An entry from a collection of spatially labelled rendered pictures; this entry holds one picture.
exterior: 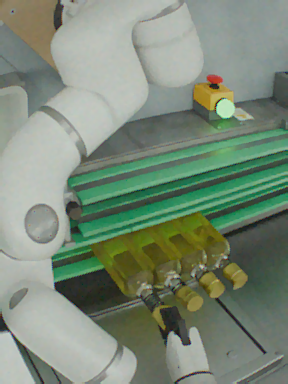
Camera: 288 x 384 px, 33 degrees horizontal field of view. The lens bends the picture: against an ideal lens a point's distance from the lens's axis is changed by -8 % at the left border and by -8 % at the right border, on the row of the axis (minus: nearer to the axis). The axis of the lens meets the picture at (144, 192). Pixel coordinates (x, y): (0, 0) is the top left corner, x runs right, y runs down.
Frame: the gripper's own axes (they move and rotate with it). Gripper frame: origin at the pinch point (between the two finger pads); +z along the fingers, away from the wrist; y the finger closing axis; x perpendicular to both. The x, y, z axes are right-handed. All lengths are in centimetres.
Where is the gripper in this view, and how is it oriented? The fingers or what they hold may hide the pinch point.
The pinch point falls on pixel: (169, 323)
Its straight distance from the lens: 89.2
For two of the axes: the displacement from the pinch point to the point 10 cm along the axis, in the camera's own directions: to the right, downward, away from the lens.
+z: -2.3, -5.6, 7.9
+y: 0.3, -8.2, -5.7
